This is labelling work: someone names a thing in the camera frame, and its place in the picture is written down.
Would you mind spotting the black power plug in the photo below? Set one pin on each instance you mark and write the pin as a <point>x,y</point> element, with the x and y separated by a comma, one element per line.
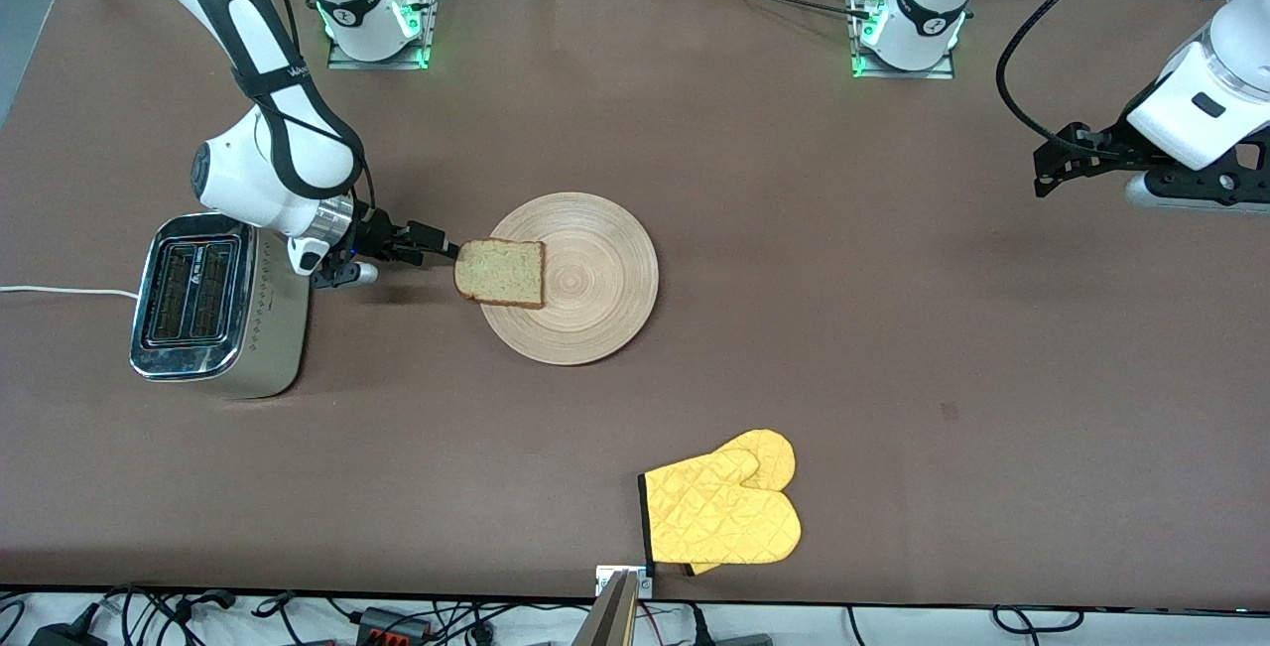
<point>734,640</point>

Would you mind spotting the black orange connector block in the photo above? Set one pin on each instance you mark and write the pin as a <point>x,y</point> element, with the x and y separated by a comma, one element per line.
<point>392,624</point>

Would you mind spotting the slice of brown-crust bread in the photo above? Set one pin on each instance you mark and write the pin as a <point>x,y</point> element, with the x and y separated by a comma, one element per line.
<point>501,272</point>

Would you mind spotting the aluminium camera mount profile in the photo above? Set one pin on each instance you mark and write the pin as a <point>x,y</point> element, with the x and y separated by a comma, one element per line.
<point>610,621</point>

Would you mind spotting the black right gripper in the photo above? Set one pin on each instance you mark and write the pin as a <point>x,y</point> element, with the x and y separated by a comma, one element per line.
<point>375,232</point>

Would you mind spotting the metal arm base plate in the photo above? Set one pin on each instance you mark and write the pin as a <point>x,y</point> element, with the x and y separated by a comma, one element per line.
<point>903,73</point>
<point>377,63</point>

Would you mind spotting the black power adapter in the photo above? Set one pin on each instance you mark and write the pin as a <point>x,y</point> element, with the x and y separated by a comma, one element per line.
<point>64,636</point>

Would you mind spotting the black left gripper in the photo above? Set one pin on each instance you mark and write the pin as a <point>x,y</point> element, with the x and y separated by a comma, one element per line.
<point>1113,147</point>

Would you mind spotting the round wooden plate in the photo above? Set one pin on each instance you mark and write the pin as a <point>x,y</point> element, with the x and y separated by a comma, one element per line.
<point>595,279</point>

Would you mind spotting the silver two-slot toaster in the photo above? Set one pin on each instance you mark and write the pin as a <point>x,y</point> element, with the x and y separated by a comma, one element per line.
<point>268,328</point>

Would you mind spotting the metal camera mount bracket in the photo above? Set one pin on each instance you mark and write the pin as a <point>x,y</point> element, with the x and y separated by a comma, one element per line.
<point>646,581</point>

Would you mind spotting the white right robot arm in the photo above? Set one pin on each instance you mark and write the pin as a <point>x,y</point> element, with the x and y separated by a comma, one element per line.
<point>248,170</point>

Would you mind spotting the yellow quilted oven mitt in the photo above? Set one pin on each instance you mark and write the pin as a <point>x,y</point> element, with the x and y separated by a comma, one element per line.
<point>719,517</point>
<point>774,452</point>

